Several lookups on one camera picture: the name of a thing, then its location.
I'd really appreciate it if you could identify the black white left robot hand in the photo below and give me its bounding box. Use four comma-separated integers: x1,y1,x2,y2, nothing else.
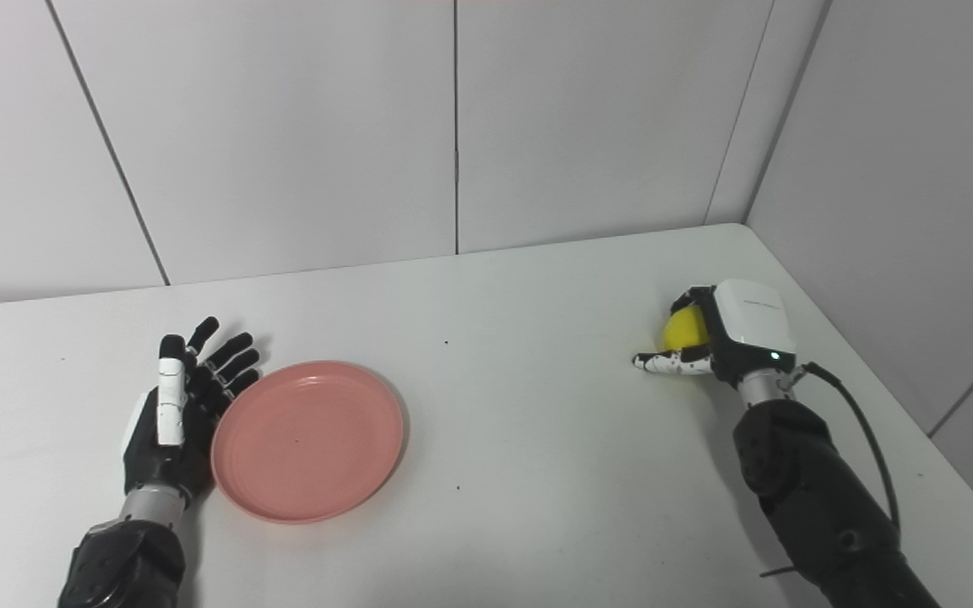
121,317,261,508

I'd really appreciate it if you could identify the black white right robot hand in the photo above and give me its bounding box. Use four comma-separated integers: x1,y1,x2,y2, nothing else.
632,280,797,389

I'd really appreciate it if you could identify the yellow lemon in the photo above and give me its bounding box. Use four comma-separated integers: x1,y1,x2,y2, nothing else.
663,305,711,352

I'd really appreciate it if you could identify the pink round plate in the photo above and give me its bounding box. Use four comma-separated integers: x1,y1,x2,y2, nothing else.
210,361,405,525

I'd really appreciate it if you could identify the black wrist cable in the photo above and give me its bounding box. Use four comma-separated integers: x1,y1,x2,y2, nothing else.
778,361,901,533

